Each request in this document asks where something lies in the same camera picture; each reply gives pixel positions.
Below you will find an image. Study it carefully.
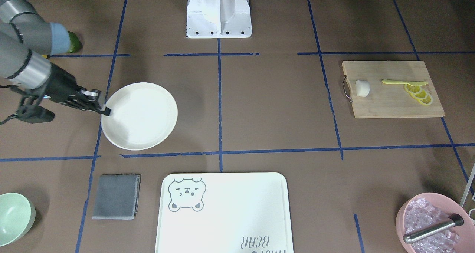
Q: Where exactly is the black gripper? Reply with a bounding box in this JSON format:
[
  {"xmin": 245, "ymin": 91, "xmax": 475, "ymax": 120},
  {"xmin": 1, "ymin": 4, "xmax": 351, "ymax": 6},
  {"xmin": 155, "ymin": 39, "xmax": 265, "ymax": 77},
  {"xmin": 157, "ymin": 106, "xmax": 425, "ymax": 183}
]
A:
[{"xmin": 45, "ymin": 63, "xmax": 111, "ymax": 116}]

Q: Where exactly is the cream round plate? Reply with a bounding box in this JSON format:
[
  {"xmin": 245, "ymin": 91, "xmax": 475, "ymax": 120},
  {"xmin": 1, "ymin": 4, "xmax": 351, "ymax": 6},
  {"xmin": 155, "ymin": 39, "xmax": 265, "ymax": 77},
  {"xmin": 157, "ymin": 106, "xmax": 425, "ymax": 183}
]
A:
[{"xmin": 101, "ymin": 82, "xmax": 178, "ymax": 151}]

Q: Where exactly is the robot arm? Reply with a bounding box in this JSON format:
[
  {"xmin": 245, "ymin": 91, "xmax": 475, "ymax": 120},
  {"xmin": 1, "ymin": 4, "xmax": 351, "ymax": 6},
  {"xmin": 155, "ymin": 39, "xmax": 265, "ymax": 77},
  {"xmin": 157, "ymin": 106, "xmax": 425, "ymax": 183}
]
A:
[{"xmin": 1, "ymin": 0, "xmax": 111, "ymax": 123}]

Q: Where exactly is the white bear tray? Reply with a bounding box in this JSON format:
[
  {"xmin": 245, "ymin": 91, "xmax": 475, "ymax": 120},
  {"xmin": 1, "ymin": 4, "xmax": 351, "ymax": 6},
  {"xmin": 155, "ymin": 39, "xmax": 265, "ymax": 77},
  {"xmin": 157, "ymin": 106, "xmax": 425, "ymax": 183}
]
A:
[{"xmin": 155, "ymin": 172, "xmax": 295, "ymax": 253}]

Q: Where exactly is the folded grey cloth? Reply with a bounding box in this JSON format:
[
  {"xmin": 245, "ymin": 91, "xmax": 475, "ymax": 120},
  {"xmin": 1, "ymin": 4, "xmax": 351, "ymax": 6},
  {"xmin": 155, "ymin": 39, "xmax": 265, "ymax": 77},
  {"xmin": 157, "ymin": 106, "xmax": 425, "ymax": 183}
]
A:
[{"xmin": 92, "ymin": 174, "xmax": 141, "ymax": 220}]

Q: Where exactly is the mint green bowl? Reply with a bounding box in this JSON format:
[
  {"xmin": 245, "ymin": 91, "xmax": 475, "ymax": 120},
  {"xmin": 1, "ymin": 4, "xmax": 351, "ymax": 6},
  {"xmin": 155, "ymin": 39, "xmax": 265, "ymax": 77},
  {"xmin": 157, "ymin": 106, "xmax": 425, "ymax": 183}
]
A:
[{"xmin": 0, "ymin": 193, "xmax": 36, "ymax": 247}]

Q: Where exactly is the wooden cutting board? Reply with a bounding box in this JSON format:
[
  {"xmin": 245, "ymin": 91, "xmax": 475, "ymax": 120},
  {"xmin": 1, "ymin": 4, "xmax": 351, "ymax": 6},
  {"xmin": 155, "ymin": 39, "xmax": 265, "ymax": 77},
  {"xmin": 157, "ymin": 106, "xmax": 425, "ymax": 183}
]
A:
[{"xmin": 342, "ymin": 61, "xmax": 446, "ymax": 118}]

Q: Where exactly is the lemon slice far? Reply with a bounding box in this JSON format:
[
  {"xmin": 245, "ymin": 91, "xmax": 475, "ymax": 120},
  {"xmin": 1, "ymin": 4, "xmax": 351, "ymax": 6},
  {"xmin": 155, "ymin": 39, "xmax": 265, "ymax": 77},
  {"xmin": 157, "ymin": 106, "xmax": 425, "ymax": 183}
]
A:
[{"xmin": 404, "ymin": 84, "xmax": 423, "ymax": 95}]

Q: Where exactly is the lemon slice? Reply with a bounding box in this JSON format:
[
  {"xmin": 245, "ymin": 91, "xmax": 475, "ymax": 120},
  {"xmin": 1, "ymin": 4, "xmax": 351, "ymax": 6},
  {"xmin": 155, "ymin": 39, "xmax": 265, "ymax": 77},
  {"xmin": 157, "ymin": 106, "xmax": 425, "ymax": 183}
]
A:
[
  {"xmin": 404, "ymin": 84, "xmax": 423, "ymax": 95},
  {"xmin": 409, "ymin": 89, "xmax": 429, "ymax": 100},
  {"xmin": 415, "ymin": 94, "xmax": 433, "ymax": 106}
]

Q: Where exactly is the yellow-green plastic knife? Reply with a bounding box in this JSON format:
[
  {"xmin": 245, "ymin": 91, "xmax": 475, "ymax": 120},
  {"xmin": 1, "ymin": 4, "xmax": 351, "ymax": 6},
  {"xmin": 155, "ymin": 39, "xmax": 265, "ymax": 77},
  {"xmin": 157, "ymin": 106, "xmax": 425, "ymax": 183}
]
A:
[{"xmin": 381, "ymin": 79, "xmax": 429, "ymax": 87}]

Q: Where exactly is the lemon slice middle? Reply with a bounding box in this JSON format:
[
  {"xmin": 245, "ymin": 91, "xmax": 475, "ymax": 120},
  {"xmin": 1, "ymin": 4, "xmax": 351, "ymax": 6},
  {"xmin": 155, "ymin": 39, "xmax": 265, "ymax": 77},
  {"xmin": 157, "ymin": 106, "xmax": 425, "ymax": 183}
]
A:
[{"xmin": 409, "ymin": 89, "xmax": 429, "ymax": 100}]

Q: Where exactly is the lemon slice near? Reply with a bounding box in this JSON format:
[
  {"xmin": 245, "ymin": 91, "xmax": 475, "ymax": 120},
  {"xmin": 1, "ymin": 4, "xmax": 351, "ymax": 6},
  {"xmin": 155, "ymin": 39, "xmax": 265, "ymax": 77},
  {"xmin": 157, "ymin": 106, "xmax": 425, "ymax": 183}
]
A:
[{"xmin": 415, "ymin": 94, "xmax": 433, "ymax": 106}]

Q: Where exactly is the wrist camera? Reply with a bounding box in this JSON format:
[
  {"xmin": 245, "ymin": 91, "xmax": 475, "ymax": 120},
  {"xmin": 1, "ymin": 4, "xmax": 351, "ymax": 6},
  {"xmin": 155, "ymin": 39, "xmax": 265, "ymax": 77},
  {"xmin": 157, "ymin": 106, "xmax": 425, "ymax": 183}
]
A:
[{"xmin": 16, "ymin": 95, "xmax": 55, "ymax": 124}]

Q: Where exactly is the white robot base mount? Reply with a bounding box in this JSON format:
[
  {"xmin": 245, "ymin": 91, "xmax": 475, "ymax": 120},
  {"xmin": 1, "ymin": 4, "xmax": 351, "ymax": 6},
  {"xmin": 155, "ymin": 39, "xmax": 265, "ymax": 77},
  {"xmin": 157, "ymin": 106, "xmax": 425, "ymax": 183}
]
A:
[{"xmin": 186, "ymin": 0, "xmax": 252, "ymax": 39}]

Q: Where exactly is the white wire cup rack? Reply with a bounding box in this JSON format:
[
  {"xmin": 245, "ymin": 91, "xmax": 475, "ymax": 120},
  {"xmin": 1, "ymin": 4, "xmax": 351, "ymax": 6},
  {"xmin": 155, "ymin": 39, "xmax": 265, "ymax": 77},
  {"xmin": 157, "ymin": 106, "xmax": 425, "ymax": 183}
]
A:
[{"xmin": 459, "ymin": 163, "xmax": 475, "ymax": 221}]

